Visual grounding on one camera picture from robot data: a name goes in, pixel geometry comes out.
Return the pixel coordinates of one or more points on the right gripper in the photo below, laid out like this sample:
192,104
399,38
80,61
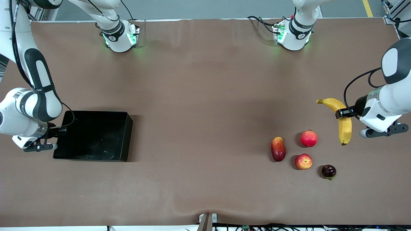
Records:
52,127

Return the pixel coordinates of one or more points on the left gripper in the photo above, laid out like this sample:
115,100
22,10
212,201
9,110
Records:
360,106

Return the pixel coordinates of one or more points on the yellow banana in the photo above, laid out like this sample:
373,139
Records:
345,131

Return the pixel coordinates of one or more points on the black plastic box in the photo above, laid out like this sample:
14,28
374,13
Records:
96,138

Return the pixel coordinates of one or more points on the red yellow apple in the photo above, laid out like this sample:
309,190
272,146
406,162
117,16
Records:
303,161

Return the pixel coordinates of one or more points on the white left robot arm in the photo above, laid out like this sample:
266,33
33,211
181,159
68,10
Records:
395,96

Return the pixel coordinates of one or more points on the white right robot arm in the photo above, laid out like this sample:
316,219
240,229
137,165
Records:
19,109

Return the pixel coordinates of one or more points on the round red pomegranate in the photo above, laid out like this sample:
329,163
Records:
309,138

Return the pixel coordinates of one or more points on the dark purple mangosteen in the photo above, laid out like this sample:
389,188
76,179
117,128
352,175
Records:
328,171

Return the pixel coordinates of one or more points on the red mango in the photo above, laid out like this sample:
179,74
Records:
278,149

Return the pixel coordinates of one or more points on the yellow floor tape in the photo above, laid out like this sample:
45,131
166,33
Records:
367,8

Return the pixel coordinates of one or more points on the brown table cover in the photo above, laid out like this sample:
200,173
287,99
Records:
192,160

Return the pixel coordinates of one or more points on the metal table clamp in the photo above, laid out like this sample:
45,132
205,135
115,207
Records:
205,221

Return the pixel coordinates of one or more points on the aluminium frame post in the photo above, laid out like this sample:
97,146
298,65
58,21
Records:
398,12
43,13

